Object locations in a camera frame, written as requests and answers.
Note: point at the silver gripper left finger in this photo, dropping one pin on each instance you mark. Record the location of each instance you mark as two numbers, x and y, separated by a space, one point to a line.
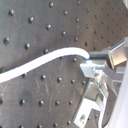
96 93

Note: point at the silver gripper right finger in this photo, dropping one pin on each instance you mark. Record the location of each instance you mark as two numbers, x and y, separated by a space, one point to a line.
114 55

